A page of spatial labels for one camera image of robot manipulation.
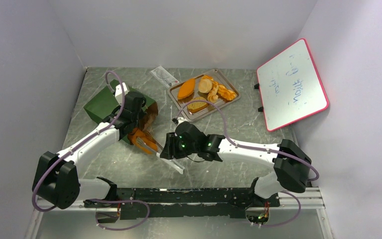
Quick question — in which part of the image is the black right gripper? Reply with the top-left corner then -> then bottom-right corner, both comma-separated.
161,132 -> 198,160

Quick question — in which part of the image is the long orange fake baguette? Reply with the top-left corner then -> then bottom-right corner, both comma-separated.
127,128 -> 158,154

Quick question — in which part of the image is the green paper bag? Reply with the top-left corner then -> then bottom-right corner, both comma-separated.
84,80 -> 159,145

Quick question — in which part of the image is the round seeded fake bread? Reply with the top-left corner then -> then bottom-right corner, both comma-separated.
187,97 -> 208,114

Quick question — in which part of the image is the metal baking tray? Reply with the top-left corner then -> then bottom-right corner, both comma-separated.
168,68 -> 241,121

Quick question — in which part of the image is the smooth orange fake loaf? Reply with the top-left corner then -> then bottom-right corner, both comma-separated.
177,78 -> 195,100

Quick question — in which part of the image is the pale round fake bun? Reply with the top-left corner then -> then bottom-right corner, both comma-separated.
198,78 -> 212,94

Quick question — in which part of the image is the braided orange fake bread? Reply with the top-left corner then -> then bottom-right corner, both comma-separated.
202,75 -> 237,101

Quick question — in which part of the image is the pale croissant fake bread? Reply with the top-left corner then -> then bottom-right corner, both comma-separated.
207,82 -> 219,103

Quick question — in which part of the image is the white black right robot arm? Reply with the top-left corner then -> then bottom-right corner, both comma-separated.
158,121 -> 311,206

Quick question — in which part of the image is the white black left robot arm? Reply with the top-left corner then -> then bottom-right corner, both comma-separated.
32,91 -> 146,212

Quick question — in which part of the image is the clear plastic packet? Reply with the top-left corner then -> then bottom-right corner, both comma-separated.
150,66 -> 179,88

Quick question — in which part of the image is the pink framed whiteboard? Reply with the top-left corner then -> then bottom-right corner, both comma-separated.
256,38 -> 329,132

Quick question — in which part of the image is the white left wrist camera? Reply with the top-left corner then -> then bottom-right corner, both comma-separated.
114,83 -> 129,106

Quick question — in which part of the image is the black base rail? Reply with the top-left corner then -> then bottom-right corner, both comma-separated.
84,188 -> 280,220

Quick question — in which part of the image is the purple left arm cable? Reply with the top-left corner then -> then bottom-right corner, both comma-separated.
31,70 -> 126,213

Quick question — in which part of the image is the aluminium frame rail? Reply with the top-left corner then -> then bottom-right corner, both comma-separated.
25,188 -> 333,239

